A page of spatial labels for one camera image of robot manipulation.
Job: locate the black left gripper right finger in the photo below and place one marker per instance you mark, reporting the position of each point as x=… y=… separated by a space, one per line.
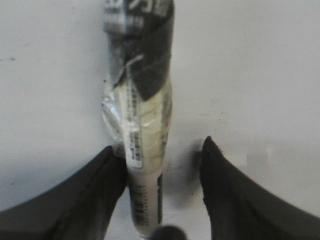
x=240 y=209

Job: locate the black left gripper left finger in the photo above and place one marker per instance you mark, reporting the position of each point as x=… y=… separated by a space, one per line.
x=79 y=208

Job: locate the white black whiteboard marker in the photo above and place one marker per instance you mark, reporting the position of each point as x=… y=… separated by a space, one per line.
x=137 y=101

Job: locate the white whiteboard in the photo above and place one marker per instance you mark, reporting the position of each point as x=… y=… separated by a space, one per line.
x=245 y=72

